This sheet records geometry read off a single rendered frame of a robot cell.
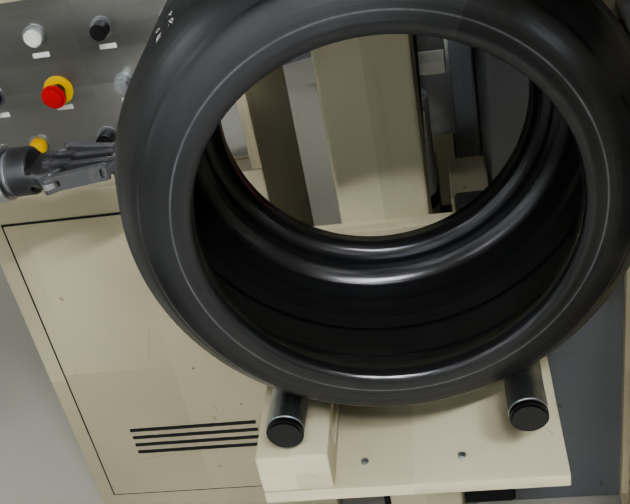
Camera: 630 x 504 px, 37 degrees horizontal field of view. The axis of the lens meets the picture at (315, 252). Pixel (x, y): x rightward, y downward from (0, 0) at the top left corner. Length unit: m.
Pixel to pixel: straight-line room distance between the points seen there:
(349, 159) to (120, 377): 0.88
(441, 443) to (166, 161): 0.52
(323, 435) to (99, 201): 0.77
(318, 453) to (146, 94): 0.48
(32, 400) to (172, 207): 1.91
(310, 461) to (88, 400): 1.00
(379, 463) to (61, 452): 1.51
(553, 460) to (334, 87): 0.55
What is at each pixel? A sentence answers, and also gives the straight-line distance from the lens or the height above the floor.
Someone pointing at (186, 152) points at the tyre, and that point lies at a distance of 0.89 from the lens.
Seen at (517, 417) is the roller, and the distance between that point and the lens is 1.09.
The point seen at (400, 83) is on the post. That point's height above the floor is 1.16.
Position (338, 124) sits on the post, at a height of 1.11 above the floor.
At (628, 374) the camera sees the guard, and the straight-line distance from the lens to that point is 1.59.
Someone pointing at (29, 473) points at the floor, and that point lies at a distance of 2.58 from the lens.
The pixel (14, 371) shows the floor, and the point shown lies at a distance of 2.93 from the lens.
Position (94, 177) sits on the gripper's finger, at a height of 1.06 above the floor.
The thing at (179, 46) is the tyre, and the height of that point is 1.37.
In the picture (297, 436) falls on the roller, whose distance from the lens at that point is 1.11.
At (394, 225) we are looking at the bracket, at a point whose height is 0.95.
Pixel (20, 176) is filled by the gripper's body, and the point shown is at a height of 1.07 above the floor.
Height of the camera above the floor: 1.67
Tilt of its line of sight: 34 degrees down
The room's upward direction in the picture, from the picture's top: 11 degrees counter-clockwise
